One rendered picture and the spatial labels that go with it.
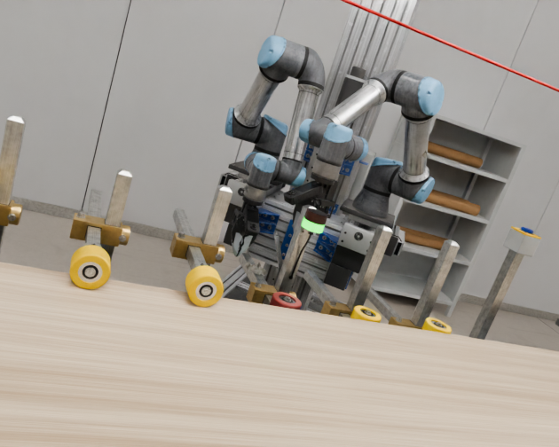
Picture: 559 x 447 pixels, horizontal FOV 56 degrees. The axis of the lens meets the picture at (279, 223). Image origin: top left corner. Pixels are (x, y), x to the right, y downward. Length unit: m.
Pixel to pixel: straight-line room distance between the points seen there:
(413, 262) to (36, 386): 4.31
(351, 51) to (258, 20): 1.75
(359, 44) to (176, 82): 1.90
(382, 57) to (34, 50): 2.44
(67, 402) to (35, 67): 3.30
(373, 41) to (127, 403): 1.85
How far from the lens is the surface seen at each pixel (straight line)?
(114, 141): 4.01
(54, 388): 0.89
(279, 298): 1.38
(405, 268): 4.94
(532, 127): 5.22
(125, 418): 0.86
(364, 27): 2.39
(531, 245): 1.88
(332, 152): 1.50
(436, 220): 4.91
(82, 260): 1.15
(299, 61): 1.90
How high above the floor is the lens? 1.43
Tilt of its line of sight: 15 degrees down
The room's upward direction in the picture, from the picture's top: 19 degrees clockwise
